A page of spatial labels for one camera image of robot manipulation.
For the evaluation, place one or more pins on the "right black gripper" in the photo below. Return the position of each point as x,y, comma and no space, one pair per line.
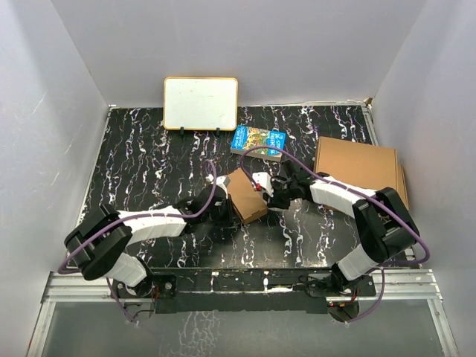
274,201

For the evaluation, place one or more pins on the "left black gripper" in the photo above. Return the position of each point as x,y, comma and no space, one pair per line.
231,219

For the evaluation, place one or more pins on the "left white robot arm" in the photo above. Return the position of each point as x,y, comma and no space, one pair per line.
97,247

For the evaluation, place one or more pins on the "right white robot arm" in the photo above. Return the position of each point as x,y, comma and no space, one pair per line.
385,227

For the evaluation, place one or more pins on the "blue illustrated book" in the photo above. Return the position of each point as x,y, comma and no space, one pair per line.
247,137

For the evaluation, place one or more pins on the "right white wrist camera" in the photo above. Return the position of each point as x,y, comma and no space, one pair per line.
262,183

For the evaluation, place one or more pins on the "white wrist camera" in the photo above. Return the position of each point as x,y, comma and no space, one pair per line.
221,181
262,183

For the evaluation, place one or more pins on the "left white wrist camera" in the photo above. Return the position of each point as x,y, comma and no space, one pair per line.
221,181

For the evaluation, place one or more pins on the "white board with wooden frame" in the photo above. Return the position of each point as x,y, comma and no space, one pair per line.
200,103

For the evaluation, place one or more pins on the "aluminium frame rail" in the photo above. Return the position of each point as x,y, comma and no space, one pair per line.
400,284

